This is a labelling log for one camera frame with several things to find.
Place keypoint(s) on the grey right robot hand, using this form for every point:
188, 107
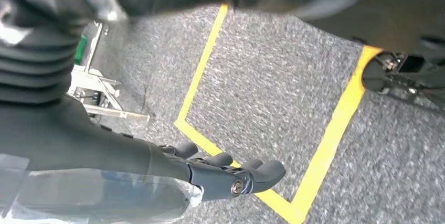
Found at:
87, 153

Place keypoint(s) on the green object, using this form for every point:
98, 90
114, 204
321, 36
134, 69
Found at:
80, 49

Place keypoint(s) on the steel stand frame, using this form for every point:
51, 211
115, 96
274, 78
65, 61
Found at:
94, 80

